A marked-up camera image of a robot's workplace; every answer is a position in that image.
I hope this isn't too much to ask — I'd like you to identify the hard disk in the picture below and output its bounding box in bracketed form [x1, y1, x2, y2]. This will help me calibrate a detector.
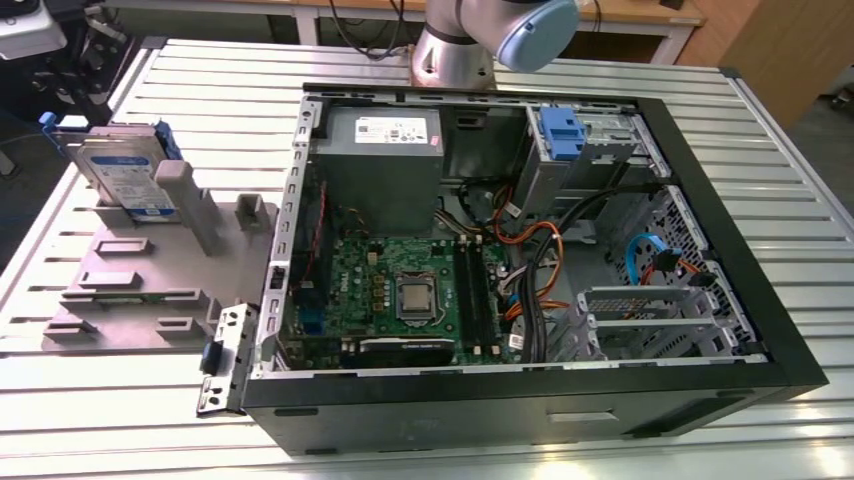
[38, 112, 183, 224]

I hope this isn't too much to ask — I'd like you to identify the metal disk bay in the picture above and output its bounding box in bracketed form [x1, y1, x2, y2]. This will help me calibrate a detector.
[574, 285, 740, 362]

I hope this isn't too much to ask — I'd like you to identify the grey parts rack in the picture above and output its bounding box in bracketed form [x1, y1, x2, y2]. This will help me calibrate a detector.
[41, 159, 282, 357]

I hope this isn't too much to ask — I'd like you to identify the grey power supply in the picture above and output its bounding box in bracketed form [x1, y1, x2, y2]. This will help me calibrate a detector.
[311, 105, 446, 236]

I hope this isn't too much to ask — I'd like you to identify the black case fan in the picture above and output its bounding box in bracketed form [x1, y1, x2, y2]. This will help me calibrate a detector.
[293, 179, 335, 301]

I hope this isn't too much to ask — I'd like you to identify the green motherboard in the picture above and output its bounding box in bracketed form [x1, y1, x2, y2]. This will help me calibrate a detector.
[279, 234, 529, 371]

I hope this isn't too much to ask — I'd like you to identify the CPU socket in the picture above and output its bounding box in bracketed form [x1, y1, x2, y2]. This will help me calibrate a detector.
[393, 272, 442, 329]

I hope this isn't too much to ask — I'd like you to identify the silver CPU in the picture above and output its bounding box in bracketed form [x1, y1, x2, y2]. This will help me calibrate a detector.
[400, 284, 436, 316]

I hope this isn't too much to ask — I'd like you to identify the black graphics card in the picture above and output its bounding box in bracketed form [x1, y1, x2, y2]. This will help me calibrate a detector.
[339, 335, 460, 370]

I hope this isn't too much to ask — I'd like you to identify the black RAM slot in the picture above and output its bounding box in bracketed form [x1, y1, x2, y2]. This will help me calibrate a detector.
[456, 234, 488, 357]
[470, 234, 504, 357]

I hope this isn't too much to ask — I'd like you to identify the blue plastic drive latch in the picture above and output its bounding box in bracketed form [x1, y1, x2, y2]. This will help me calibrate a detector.
[541, 106, 588, 162]

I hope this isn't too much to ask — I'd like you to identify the grey metal drive cage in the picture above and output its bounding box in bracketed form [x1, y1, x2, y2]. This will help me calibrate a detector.
[517, 104, 673, 216]

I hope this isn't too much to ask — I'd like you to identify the black open PC case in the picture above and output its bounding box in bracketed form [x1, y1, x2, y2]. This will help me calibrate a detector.
[241, 82, 832, 457]

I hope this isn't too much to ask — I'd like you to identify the wooden desk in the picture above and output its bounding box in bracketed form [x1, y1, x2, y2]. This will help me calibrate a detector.
[577, 0, 709, 66]

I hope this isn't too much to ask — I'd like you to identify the wooden cabinet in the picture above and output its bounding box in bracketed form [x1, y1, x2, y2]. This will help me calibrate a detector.
[680, 0, 854, 129]

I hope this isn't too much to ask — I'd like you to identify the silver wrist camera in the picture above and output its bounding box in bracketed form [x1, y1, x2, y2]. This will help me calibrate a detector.
[0, 12, 70, 62]

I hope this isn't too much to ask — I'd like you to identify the white frame desk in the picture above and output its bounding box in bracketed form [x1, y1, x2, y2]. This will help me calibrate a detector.
[99, 0, 436, 46]

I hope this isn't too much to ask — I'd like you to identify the thin black hanging cable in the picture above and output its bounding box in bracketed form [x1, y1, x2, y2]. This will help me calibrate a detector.
[326, 0, 410, 62]

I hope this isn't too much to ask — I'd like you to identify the metal bracket with blue tab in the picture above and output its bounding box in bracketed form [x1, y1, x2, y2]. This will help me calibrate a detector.
[195, 301, 262, 417]

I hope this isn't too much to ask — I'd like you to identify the yellow black wire bundle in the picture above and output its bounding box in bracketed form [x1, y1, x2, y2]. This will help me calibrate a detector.
[432, 208, 484, 237]

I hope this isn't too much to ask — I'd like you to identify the orange wire bundle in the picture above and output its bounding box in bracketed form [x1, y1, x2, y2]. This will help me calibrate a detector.
[492, 182, 574, 324]

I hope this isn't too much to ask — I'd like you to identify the black cable bundle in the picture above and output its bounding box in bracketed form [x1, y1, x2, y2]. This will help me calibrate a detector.
[517, 183, 660, 362]

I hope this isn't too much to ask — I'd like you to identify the blue SATA wire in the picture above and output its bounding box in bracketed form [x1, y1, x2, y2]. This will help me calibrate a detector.
[626, 233, 668, 290]

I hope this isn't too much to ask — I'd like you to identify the multicoloured disk power wire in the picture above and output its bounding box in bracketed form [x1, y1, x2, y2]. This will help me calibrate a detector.
[653, 249, 721, 290]

